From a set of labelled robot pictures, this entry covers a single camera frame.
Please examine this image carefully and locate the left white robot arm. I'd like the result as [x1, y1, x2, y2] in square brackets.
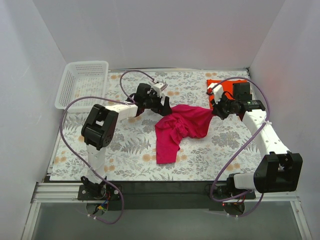
[81, 82, 172, 200]

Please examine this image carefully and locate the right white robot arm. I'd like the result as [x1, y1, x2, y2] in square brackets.
[207, 81, 303, 199]

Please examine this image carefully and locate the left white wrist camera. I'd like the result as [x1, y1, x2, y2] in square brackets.
[150, 81, 168, 98]

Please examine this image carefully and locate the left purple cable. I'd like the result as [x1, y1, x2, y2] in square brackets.
[59, 70, 157, 225]

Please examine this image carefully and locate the magenta t-shirt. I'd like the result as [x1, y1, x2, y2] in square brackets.
[155, 104, 214, 165]

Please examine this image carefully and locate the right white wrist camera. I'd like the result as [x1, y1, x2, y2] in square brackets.
[206, 83, 224, 104]

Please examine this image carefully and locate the folded orange t-shirt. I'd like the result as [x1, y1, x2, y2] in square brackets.
[206, 79, 248, 100]

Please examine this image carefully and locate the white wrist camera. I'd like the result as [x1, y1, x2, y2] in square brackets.
[206, 83, 224, 104]
[150, 81, 168, 98]

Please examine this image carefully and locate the aluminium frame rail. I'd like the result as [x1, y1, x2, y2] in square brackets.
[22, 182, 312, 240]

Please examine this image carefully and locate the white plastic basket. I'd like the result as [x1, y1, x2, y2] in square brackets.
[54, 60, 109, 110]

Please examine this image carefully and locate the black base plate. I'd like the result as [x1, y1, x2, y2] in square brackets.
[77, 180, 256, 212]

